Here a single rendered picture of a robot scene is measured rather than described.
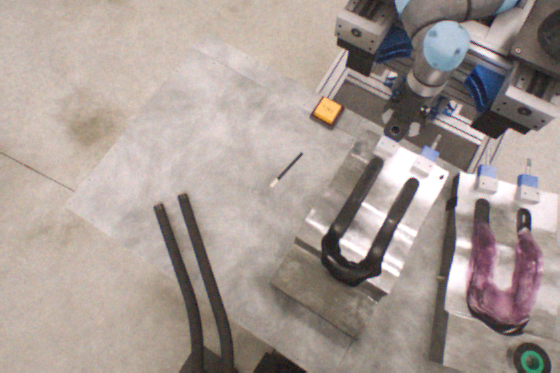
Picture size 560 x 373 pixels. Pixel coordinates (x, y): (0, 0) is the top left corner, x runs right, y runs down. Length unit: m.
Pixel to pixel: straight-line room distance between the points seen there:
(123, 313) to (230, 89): 1.18
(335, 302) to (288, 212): 0.28
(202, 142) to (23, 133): 1.40
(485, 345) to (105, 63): 2.17
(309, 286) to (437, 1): 0.72
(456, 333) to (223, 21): 1.98
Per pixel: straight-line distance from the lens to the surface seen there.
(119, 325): 2.14
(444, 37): 0.84
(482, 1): 0.95
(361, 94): 2.07
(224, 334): 1.09
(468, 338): 1.17
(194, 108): 1.38
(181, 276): 1.18
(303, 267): 1.15
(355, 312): 1.16
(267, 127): 1.32
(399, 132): 0.97
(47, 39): 2.80
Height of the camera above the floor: 2.01
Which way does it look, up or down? 71 degrees down
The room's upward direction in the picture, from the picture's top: 3 degrees counter-clockwise
